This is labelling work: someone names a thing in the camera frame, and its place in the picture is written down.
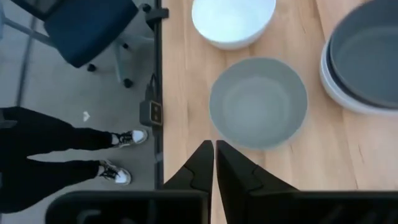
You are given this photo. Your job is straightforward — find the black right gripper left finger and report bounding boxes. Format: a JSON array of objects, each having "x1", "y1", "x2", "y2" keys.
[{"x1": 161, "y1": 139, "x2": 215, "y2": 224}]

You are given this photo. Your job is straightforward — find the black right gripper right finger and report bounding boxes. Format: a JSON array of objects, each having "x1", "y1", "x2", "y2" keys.
[{"x1": 216, "y1": 139, "x2": 300, "y2": 224}]

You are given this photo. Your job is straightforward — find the dark grey bowl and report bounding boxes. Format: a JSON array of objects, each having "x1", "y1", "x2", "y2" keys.
[{"x1": 325, "y1": 0, "x2": 398, "y2": 110}]

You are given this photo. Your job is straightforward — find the black white sneaker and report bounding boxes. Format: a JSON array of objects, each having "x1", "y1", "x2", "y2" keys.
[
  {"x1": 111, "y1": 129, "x2": 149, "y2": 149},
  {"x1": 98, "y1": 159, "x2": 132, "y2": 187}
]

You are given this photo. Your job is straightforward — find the light grey bowl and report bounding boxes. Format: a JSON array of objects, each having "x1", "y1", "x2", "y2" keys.
[{"x1": 208, "y1": 57, "x2": 308, "y2": 151}]

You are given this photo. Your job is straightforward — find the large white bowl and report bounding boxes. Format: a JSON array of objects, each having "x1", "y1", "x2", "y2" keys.
[{"x1": 319, "y1": 40, "x2": 398, "y2": 117}]

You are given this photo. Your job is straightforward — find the person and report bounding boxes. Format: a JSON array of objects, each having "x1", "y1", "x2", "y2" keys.
[{"x1": 0, "y1": 106, "x2": 121, "y2": 214}]

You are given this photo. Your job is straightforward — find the small white bowl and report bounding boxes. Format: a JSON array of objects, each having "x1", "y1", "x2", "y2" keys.
[{"x1": 191, "y1": 0, "x2": 277, "y2": 51}]

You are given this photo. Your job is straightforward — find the blue office chair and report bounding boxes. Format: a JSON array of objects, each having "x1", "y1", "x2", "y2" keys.
[{"x1": 11, "y1": 0, "x2": 156, "y2": 90}]

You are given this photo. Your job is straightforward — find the grey table-edge camera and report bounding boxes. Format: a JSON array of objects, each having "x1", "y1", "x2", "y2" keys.
[{"x1": 139, "y1": 73, "x2": 164, "y2": 127}]

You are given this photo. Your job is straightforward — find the black aluminium table frame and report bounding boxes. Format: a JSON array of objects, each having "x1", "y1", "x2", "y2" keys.
[{"x1": 144, "y1": 0, "x2": 170, "y2": 191}]

